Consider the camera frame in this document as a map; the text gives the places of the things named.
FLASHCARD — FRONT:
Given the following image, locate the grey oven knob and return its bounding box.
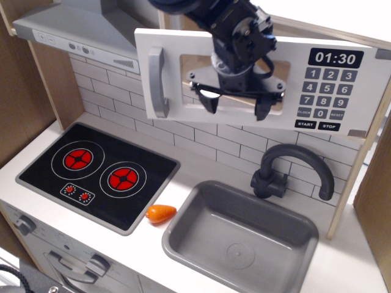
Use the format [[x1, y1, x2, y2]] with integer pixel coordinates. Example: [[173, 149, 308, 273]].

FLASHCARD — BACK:
[[15, 215, 37, 236]]

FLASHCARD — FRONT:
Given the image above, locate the black toy stove top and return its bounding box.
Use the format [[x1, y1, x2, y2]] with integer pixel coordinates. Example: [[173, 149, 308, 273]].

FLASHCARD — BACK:
[[16, 123, 180, 236]]

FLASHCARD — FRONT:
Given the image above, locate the white toy microwave door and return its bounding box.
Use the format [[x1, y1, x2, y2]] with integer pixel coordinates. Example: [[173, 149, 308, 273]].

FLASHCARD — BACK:
[[135, 29, 390, 137]]

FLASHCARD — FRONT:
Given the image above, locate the grey toy range hood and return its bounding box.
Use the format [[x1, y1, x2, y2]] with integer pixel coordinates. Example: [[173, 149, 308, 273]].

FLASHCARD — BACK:
[[13, 1, 143, 74]]

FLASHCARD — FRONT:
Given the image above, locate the wooden microwave cabinet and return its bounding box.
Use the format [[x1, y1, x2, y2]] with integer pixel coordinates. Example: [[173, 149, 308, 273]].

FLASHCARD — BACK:
[[157, 0, 391, 241]]

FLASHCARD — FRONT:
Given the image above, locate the grey toy sink basin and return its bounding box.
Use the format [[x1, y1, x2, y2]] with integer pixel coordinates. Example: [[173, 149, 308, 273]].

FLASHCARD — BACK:
[[162, 181, 319, 292]]

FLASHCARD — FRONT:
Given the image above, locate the orange toy carrot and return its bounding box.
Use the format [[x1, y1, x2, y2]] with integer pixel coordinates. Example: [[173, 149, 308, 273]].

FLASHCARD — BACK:
[[145, 204, 177, 224]]

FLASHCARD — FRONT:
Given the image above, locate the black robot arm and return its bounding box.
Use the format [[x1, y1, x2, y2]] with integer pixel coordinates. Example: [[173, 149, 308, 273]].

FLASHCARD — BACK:
[[151, 1, 286, 121]]

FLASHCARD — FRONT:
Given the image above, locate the grey microwave door handle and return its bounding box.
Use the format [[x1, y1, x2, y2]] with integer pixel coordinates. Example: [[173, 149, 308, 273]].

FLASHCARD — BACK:
[[148, 47, 169, 118]]

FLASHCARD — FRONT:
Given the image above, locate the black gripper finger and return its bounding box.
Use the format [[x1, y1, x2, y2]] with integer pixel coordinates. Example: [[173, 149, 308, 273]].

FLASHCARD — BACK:
[[255, 95, 280, 121], [194, 85, 221, 114]]

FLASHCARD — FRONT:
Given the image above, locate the grey oven door handle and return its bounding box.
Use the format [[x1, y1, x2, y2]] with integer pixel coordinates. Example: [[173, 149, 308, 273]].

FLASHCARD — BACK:
[[45, 251, 111, 284]]

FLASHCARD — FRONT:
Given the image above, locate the dark grey toy faucet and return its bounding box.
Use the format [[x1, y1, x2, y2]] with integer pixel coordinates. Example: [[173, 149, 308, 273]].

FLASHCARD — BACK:
[[250, 143, 335, 201]]

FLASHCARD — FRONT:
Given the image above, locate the black cable bottom left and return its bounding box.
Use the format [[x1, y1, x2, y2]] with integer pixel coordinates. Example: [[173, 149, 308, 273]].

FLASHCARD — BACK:
[[0, 264, 31, 293]]

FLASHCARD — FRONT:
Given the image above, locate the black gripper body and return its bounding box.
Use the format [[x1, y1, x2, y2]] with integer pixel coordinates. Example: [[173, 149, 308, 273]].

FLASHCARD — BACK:
[[186, 65, 287, 98]]

